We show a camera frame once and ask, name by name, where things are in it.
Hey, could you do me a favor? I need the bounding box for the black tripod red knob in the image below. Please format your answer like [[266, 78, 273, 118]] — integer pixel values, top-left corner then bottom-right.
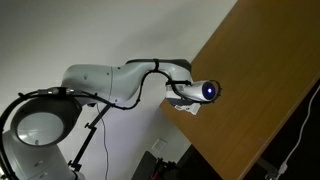
[[151, 157, 178, 180]]

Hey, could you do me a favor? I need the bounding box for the black chair backrest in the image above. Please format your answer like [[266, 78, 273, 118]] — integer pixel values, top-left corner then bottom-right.
[[131, 150, 158, 180]]

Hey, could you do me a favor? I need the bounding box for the grey metal table leg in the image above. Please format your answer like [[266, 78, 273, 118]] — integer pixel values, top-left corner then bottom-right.
[[255, 157, 280, 180]]

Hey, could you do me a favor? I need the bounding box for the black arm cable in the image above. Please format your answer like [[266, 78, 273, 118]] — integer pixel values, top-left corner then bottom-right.
[[0, 59, 223, 180]]

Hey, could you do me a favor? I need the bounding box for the white wall socket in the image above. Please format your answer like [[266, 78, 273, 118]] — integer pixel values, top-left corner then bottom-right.
[[151, 137, 169, 153]]

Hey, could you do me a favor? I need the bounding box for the thin black hanging cable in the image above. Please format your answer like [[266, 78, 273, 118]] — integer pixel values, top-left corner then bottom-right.
[[99, 113, 110, 180]]

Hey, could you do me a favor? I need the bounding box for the black articulated camera stand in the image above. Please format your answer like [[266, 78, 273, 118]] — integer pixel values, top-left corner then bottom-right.
[[66, 104, 113, 175]]

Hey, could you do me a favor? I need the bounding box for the white cable with plug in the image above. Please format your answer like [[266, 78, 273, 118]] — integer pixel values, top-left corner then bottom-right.
[[277, 84, 320, 176]]

